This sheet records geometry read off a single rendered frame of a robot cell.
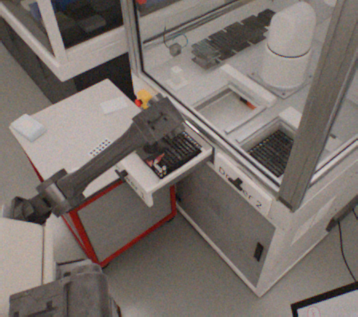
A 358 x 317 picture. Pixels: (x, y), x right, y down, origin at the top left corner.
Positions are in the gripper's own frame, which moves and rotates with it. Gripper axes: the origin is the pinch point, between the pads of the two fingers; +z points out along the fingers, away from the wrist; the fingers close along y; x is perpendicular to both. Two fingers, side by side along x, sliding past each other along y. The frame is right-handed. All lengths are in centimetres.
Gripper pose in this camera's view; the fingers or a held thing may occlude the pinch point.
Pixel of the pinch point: (153, 162)
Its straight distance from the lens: 149.4
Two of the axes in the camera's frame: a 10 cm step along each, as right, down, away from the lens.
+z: 0.6, 6.5, 7.5
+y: -8.2, 4.7, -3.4
